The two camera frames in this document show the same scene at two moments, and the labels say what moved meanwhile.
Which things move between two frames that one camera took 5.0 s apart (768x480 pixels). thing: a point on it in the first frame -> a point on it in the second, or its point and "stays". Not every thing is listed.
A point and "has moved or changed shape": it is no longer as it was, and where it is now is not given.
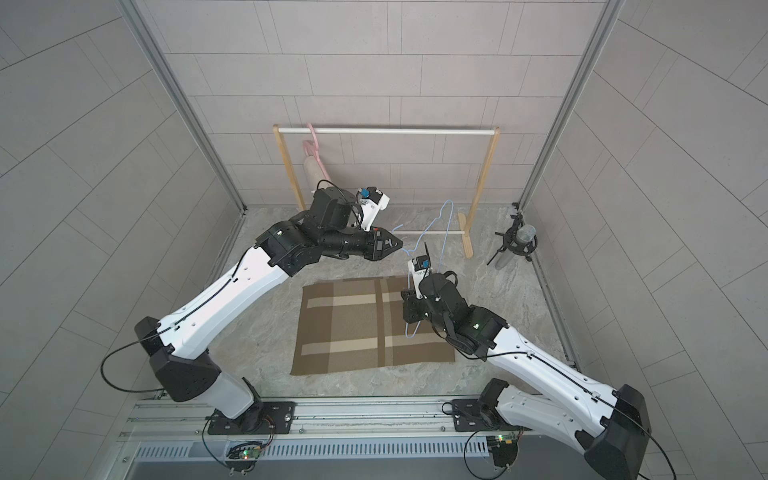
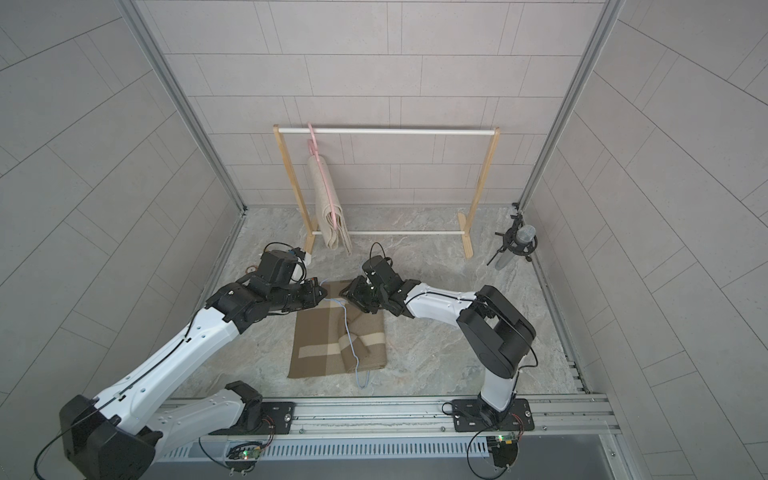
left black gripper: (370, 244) -> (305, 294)
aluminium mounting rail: (323, 420) stays
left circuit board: (250, 452) stays
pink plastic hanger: (312, 149) stays
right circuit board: (504, 449) stays
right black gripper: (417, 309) -> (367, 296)
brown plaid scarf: (358, 324) has moved or changed shape
